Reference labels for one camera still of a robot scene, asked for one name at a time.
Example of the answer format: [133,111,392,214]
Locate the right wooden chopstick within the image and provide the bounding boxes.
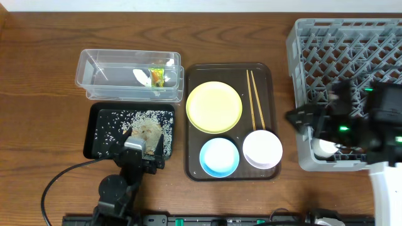
[250,70,266,130]

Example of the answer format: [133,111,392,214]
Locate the black food waste tray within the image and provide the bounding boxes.
[83,102,175,160]

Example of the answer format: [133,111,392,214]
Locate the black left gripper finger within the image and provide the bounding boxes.
[154,134,164,157]
[109,128,133,157]

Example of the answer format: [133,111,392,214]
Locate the grey dishwasher rack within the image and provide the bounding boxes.
[285,18,402,172]

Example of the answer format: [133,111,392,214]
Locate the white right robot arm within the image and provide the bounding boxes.
[285,80,401,225]

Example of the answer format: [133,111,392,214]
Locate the dark brown serving tray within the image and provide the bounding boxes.
[184,63,281,181]

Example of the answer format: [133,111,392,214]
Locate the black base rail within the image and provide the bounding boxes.
[62,208,375,226]

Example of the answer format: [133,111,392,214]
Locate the green pandan cake wrapper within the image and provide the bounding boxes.
[149,68,165,87]

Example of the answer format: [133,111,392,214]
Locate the left wooden chopstick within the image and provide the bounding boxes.
[246,70,256,131]

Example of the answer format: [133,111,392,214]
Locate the light blue bowl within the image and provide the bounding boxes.
[199,137,240,178]

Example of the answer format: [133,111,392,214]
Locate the clear plastic waste bin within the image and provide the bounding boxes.
[75,49,185,103]

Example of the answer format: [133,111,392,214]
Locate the yellow plate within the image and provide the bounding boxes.
[185,81,242,134]

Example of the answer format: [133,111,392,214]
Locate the pink bowl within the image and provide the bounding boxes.
[242,130,283,170]

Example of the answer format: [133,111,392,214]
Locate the wooden chopstick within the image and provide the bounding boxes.
[246,70,256,131]
[250,70,266,130]

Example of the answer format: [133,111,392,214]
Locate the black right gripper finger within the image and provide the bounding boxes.
[285,105,320,126]
[298,126,313,141]

